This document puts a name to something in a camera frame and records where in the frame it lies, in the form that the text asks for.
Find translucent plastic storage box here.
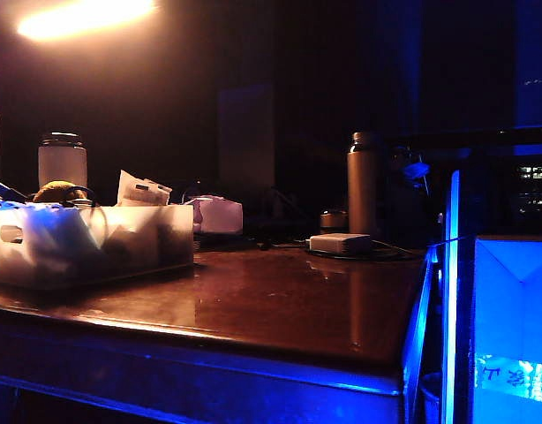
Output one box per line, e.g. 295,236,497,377
0,202,196,291

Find cardboard box with handwritten label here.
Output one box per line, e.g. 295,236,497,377
471,235,542,424

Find black looped cable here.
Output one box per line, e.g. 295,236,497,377
63,185,98,208

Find brown fuzzy kiwi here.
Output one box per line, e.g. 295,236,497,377
32,179,79,204

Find pale pink tissue box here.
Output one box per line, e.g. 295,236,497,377
184,196,245,235

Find white paper packets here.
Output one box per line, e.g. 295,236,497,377
117,169,173,208

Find tall metallic thermos bottle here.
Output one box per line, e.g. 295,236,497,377
346,131,383,238

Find dark perforated crate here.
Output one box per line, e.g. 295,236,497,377
511,154,542,222

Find blue and white small packs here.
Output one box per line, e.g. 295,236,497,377
0,181,28,209

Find thin black power cable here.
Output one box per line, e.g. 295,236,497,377
258,238,425,261

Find white jar with dark lid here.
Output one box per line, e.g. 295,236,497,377
37,131,88,189

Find small metal cup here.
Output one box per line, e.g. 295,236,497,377
319,208,349,235

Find hanging blue face mask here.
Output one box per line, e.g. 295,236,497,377
401,161,432,195

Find white power adapter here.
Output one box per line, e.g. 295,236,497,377
308,232,373,256

